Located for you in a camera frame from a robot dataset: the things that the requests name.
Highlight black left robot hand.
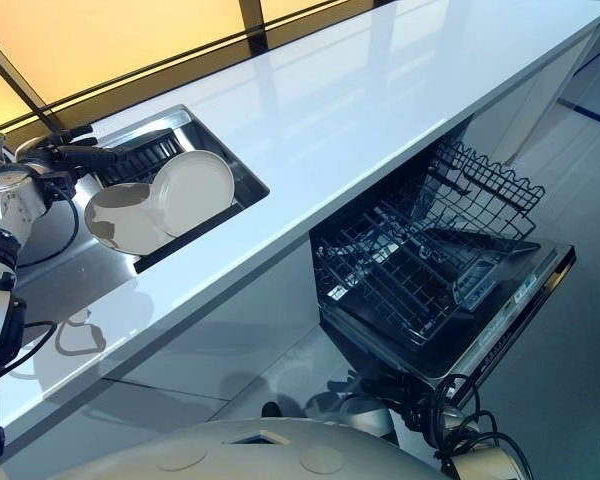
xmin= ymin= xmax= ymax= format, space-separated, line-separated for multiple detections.
xmin=45 ymin=126 xmax=127 ymax=168

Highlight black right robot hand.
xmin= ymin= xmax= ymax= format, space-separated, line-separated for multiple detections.
xmin=324 ymin=369 xmax=412 ymax=407

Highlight open dishwasher door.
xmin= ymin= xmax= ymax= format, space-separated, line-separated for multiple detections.
xmin=319 ymin=238 xmax=577 ymax=401

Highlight black ribbed dish rack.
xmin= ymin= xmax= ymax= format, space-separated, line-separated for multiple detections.
xmin=98 ymin=127 xmax=192 ymax=187

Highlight white plate with dark stains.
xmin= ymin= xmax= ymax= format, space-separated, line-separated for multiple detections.
xmin=83 ymin=182 xmax=175 ymax=257

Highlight round white plate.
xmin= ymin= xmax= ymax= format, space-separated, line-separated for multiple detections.
xmin=151 ymin=149 xmax=237 ymax=239

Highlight stainless steel sink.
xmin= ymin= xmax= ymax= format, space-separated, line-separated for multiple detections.
xmin=9 ymin=103 xmax=272 ymax=301

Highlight silver robot torso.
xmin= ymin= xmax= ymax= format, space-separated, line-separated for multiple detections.
xmin=44 ymin=417 xmax=454 ymax=480

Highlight white cabinet front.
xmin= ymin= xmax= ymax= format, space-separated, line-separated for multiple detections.
xmin=459 ymin=22 xmax=600 ymax=166

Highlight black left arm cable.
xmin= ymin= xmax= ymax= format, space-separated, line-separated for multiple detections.
xmin=42 ymin=172 xmax=81 ymax=246

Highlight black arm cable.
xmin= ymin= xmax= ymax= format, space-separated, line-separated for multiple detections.
xmin=42 ymin=172 xmax=81 ymax=246
xmin=428 ymin=373 xmax=535 ymax=480

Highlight black window frame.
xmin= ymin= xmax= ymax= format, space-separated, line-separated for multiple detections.
xmin=0 ymin=0 xmax=391 ymax=136

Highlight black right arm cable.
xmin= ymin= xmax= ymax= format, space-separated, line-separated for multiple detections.
xmin=428 ymin=373 xmax=535 ymax=480

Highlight large black wire dishwasher rack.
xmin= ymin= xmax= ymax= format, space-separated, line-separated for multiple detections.
xmin=311 ymin=197 xmax=540 ymax=347

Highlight small black wire dishwasher rack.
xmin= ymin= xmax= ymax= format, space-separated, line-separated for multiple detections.
xmin=424 ymin=139 xmax=547 ymax=217

